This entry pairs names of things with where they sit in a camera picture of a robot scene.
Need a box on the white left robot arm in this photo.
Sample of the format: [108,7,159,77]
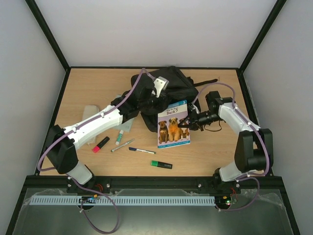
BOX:
[37,69,169,185]

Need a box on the dog picture book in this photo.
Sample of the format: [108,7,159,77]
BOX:
[157,100,191,148]

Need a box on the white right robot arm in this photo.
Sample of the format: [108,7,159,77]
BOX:
[179,91,273,192]

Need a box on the pink highlighter black body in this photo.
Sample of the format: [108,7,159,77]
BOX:
[92,137,110,153]

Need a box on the pale green notebook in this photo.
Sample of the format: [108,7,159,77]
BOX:
[114,118,134,133]

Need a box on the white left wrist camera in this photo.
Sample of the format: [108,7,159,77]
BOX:
[154,76,169,98]

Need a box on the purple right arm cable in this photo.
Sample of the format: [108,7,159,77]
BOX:
[193,82,271,211]

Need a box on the blue capped white pen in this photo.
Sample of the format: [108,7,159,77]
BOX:
[129,147,156,154]

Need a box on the black student backpack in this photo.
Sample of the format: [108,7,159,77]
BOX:
[117,66,218,133]

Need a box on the green highlighter black body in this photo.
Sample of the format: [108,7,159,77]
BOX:
[151,161,173,169]

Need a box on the light blue cable duct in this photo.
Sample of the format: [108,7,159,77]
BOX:
[29,195,216,206]

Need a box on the silver green pen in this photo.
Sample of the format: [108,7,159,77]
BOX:
[111,138,135,152]

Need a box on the black cage frame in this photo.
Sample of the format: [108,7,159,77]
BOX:
[6,0,300,235]

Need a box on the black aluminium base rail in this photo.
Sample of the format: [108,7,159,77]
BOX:
[24,175,286,195]

